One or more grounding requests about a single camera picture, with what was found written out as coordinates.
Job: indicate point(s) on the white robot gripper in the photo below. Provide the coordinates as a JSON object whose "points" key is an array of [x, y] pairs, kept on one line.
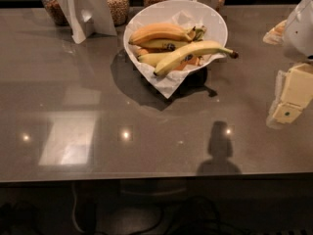
{"points": [[301, 29]]}

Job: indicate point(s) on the yellow banana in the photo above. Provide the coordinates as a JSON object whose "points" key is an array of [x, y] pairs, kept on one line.
{"points": [[162, 31], [194, 49], [166, 44], [152, 59]]}

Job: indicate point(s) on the white bowl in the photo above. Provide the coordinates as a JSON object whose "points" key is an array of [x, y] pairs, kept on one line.
{"points": [[185, 13]]}

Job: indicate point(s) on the orange fruit in bowl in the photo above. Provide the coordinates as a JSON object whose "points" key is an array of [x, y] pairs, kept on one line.
{"points": [[192, 62]]}

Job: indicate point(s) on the right glass jar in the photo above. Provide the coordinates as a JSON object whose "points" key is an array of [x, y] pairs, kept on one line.
{"points": [[220, 4]]}

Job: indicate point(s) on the glass jar of grains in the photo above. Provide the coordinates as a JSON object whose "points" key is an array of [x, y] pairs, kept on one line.
{"points": [[119, 11]]}

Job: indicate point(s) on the white paper sign stand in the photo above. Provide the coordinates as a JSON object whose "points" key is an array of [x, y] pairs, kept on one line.
{"points": [[86, 17]]}

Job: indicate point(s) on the left glass jar of nuts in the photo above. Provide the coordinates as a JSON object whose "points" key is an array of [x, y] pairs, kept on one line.
{"points": [[54, 10]]}

